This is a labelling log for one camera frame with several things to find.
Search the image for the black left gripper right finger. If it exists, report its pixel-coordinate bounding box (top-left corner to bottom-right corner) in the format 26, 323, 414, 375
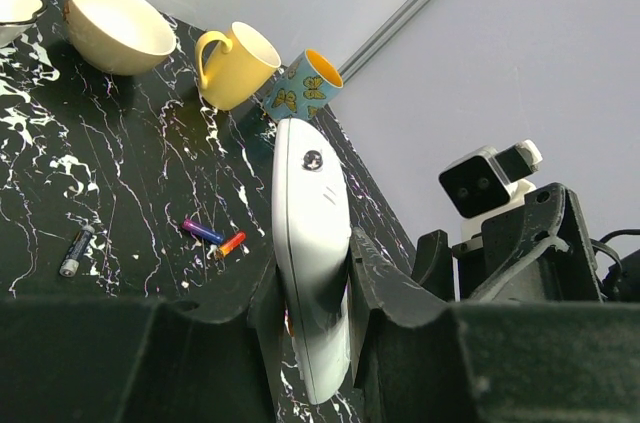
349, 229, 639, 422

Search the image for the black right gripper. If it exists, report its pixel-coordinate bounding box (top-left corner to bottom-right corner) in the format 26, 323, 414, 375
412, 183, 639, 303

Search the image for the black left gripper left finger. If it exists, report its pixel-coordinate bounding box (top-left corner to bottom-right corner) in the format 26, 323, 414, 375
1, 252, 284, 422

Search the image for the white remote control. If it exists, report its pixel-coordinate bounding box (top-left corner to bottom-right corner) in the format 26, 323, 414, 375
271, 118, 351, 405

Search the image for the purple blue battery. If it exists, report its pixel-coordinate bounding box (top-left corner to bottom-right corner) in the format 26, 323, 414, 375
181, 219, 225, 245

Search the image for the red orange battery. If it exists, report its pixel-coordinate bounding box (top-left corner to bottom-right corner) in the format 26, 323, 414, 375
214, 231, 246, 260

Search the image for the blue butterfly mug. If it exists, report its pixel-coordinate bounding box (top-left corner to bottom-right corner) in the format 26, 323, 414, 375
262, 49, 344, 122

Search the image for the cream round bowl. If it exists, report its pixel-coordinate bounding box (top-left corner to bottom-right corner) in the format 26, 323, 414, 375
62, 0, 177, 76

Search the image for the yellow mug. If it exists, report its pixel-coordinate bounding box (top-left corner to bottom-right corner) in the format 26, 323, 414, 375
195, 21, 281, 111

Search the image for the white scalloped bowl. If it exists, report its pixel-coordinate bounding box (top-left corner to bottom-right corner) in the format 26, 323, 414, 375
1, 0, 46, 48

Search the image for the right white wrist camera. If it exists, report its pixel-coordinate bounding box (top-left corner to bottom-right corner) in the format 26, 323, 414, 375
438, 139, 543, 241

